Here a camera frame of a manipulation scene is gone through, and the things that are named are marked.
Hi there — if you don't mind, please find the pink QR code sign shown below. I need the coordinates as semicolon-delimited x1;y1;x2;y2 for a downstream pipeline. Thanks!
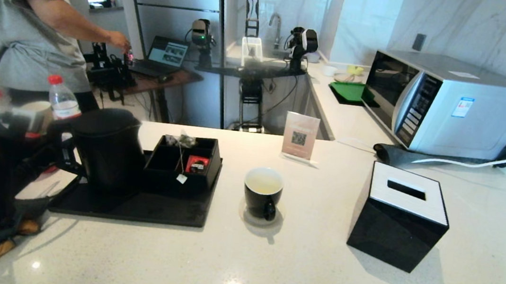
279;110;325;169

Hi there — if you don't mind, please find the chrome faucet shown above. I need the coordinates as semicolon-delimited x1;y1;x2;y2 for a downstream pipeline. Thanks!
266;12;285;50

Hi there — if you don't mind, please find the dark wall socket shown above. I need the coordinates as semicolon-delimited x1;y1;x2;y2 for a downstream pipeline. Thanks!
412;33;427;53

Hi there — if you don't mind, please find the dark gray cloth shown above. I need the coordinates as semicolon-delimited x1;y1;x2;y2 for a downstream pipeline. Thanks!
371;141;506;180

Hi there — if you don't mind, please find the tea bag with string tag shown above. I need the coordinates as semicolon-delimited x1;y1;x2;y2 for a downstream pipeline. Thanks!
160;128;198;186

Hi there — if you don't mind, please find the green mat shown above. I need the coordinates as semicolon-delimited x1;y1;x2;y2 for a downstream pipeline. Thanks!
327;79;378;105

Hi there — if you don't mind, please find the beige plate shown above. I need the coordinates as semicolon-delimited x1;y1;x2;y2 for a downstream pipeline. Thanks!
334;71;361;85

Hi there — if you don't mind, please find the black tissue box white lid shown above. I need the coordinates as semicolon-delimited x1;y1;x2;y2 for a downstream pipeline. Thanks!
344;159;456;277

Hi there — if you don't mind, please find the black mug white inside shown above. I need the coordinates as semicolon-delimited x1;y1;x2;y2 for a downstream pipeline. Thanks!
240;165;286;222

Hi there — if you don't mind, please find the round translucent coaster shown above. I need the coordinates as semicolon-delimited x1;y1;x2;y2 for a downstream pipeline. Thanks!
237;197;286;229

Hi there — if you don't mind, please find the black electric kettle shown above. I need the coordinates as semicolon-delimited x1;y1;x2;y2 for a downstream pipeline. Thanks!
41;101;152;196

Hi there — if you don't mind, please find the red sachet packet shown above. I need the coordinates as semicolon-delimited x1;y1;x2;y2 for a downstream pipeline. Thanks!
186;155;211;176

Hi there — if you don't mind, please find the black compartment organizer box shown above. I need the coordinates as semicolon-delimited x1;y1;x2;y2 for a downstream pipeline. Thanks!
142;131;226;201

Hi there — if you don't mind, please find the person in gray t-shirt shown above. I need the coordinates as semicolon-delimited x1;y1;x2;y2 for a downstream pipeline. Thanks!
0;0;137;116

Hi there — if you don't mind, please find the black serving tray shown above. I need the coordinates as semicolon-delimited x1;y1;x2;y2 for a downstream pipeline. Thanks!
47;139;224;231

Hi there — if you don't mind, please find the beige paper cup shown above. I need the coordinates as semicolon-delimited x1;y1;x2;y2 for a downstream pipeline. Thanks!
16;99;55;135

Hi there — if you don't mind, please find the open laptop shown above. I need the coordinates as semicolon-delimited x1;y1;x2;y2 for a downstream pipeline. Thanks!
128;33;191;81

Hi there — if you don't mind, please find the white power cable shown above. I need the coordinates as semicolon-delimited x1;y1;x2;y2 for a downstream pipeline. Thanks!
410;137;506;174

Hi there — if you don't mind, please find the brown wooden desk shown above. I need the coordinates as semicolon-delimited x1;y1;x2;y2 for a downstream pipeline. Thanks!
89;58;205;127

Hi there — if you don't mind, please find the silver microwave oven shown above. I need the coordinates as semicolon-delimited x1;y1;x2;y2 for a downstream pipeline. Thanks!
357;47;506;163

